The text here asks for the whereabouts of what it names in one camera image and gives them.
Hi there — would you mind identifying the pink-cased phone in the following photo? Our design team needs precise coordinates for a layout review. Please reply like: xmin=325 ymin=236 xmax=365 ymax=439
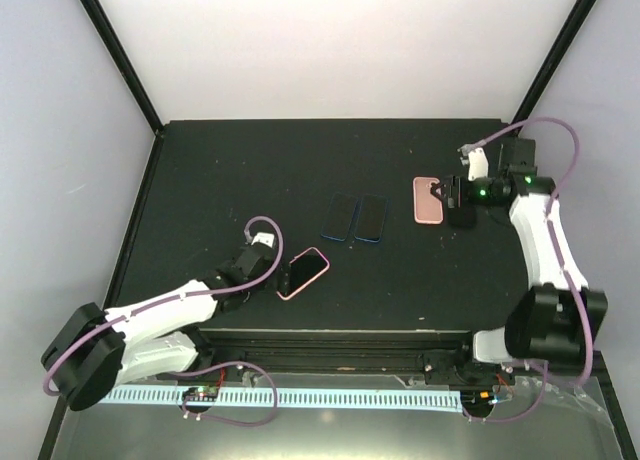
xmin=320 ymin=193 xmax=358 ymax=242
xmin=277 ymin=247 xmax=330 ymax=301

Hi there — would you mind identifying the black-cased phone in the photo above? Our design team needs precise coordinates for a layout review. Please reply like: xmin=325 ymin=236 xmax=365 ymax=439
xmin=354 ymin=195 xmax=388 ymax=243

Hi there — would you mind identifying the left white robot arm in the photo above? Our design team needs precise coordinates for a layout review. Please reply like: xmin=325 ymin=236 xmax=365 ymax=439
xmin=41 ymin=237 xmax=283 ymax=411

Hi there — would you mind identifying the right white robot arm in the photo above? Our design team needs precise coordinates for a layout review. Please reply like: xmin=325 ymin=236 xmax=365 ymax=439
xmin=429 ymin=138 xmax=608 ymax=383

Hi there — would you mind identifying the left small circuit board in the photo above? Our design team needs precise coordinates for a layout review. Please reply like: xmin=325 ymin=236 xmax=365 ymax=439
xmin=182 ymin=386 xmax=219 ymax=402

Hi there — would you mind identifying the small circuit board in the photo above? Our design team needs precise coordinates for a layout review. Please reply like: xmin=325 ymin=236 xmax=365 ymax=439
xmin=465 ymin=390 xmax=509 ymax=406
xmin=182 ymin=386 xmax=219 ymax=402

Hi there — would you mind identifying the right small circuit board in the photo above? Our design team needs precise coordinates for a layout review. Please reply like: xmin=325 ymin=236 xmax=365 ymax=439
xmin=465 ymin=390 xmax=509 ymax=406

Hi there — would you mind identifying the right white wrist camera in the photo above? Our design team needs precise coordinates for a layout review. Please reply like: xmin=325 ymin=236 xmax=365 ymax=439
xmin=458 ymin=142 xmax=489 ymax=181

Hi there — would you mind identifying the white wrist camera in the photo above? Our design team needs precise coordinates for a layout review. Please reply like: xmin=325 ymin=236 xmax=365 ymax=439
xmin=458 ymin=142 xmax=489 ymax=181
xmin=250 ymin=232 xmax=278 ymax=252

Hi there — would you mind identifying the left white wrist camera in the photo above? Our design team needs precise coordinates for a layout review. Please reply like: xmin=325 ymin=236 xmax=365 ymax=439
xmin=250 ymin=232 xmax=278 ymax=252

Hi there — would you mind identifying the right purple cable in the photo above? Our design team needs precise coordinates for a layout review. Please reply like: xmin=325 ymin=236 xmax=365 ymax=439
xmin=459 ymin=117 xmax=597 ymax=391

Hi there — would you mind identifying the purple cable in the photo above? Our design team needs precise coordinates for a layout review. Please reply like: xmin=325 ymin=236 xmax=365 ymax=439
xmin=43 ymin=216 xmax=285 ymax=396
xmin=459 ymin=117 xmax=597 ymax=391

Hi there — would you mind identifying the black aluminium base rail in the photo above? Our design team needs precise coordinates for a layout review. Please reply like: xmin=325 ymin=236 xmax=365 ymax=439
xmin=189 ymin=329 xmax=606 ymax=381

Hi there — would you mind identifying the white slotted cable duct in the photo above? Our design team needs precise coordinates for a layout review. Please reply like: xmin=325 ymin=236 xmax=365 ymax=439
xmin=101 ymin=384 xmax=463 ymax=413

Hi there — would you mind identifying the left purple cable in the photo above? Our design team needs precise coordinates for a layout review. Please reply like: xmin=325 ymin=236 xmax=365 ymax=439
xmin=43 ymin=216 xmax=285 ymax=396

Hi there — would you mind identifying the right black frame post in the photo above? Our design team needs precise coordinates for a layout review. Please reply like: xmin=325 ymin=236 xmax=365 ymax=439
xmin=511 ymin=0 xmax=598 ymax=124

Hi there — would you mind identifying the black frame post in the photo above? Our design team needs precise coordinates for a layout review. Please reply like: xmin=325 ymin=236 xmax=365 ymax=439
xmin=511 ymin=0 xmax=598 ymax=124
xmin=79 ymin=0 xmax=164 ymax=135

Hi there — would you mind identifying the left black frame post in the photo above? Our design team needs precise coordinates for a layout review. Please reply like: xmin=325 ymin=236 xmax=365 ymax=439
xmin=79 ymin=0 xmax=164 ymax=135

